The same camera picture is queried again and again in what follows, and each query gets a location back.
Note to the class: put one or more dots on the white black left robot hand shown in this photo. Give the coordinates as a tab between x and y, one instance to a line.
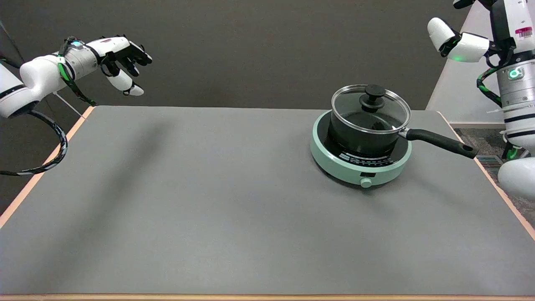
117	46

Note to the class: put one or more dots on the mint green induction cooker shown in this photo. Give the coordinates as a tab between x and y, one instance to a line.
334	165

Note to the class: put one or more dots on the metal floor vent grille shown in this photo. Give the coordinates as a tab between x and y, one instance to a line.
487	161

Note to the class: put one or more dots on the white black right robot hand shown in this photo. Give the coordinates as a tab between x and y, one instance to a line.
472	47

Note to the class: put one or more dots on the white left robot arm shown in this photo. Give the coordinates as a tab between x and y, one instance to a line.
37	75

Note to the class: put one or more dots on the glass pot lid black knob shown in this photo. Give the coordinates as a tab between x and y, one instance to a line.
373	94

